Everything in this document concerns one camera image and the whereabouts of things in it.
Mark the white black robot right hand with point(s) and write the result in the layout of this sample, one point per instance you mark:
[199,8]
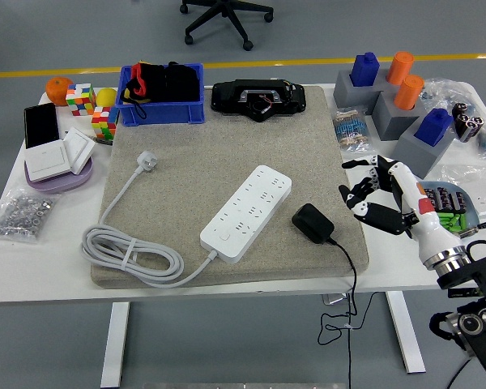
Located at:
[425,227]

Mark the black plug adapter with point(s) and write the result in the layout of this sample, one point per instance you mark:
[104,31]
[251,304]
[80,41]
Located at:
[312,223]

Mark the white power strip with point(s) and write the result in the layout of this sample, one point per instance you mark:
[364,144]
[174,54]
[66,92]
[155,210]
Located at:
[247,210]

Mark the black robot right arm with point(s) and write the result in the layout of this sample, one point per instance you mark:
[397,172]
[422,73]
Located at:
[482,263]

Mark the row of black capacitors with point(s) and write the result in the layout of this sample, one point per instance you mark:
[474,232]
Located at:
[445,200]

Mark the light blue tray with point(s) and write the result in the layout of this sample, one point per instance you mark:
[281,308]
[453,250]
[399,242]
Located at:
[471,216]

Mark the grey block holder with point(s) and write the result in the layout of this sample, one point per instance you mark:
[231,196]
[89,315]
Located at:
[344,91]
[389,121]
[413,154]

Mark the dark table control panel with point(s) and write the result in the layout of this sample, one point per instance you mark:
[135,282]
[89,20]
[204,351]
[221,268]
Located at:
[459,293]

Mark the blue square peg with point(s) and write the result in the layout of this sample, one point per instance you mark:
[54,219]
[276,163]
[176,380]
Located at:
[364,71]
[431,129]

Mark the white table leg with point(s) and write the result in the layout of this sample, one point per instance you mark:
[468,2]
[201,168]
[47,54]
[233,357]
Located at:
[115,344]
[407,336]

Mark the bundle of large black capacitors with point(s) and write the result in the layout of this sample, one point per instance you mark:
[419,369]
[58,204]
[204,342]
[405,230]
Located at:
[467,121]

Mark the orange cylinder peg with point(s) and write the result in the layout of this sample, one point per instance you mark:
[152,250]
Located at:
[408,93]
[400,67]

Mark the clear plastic bag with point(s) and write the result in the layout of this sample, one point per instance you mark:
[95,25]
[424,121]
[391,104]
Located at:
[445,91]

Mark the grey-brown mat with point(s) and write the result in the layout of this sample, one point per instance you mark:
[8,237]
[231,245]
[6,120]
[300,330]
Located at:
[227,142]

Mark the black electronic device housing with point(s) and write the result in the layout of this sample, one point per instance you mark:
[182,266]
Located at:
[227,97]

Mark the blue plastic bin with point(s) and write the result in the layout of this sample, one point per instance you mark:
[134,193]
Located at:
[162,113]

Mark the yellow lemon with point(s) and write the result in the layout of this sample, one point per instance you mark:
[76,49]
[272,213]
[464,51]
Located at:
[106,97]

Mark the purple tray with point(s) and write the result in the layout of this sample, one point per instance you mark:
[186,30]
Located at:
[65,184]

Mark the orange fruit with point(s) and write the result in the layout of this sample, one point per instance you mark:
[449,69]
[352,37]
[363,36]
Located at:
[56,91]

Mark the black smartphone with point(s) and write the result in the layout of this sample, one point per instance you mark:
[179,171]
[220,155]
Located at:
[40,125]

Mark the bag of metal nuts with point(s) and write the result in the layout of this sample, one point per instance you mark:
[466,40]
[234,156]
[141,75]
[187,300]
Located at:
[20,212]

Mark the silver bracket under table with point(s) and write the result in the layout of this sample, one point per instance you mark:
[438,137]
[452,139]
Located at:
[333,299]

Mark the small white wall switch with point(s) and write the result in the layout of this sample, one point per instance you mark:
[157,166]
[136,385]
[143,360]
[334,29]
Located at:
[79,148]

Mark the large white wall switch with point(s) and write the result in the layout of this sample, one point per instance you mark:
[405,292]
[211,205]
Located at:
[46,160]

